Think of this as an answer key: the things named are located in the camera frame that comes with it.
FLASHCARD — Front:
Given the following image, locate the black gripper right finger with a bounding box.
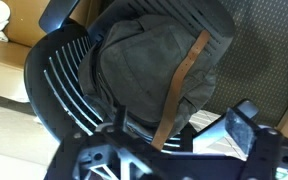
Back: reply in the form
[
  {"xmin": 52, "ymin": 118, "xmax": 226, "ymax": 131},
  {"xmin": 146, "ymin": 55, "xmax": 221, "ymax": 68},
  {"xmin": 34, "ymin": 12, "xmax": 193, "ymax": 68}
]
[{"xmin": 223, "ymin": 99, "xmax": 263, "ymax": 161}]

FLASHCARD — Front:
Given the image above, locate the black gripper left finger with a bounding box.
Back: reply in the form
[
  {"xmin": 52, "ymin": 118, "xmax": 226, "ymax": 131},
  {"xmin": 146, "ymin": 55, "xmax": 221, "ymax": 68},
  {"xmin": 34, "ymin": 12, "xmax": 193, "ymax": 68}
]
[{"xmin": 111, "ymin": 104, "xmax": 133, "ymax": 137}]

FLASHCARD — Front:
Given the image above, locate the black cloth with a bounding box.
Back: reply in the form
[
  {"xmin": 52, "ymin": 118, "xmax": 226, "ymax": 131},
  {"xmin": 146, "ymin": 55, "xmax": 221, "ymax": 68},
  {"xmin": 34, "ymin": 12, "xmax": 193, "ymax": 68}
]
[{"xmin": 78, "ymin": 13, "xmax": 218, "ymax": 152}]

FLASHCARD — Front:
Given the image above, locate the black slatted office chair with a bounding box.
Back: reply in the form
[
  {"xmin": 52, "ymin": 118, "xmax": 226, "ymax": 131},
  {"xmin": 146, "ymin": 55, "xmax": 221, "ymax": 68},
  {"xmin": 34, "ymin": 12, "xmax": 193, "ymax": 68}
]
[{"xmin": 23, "ymin": 0, "xmax": 237, "ymax": 158}]

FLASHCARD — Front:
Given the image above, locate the brown leather sofa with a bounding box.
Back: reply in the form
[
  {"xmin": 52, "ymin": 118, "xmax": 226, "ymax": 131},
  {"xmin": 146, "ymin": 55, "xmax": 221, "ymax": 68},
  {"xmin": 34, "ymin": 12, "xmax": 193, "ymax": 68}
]
[{"xmin": 0, "ymin": 0, "xmax": 98, "ymax": 103}]

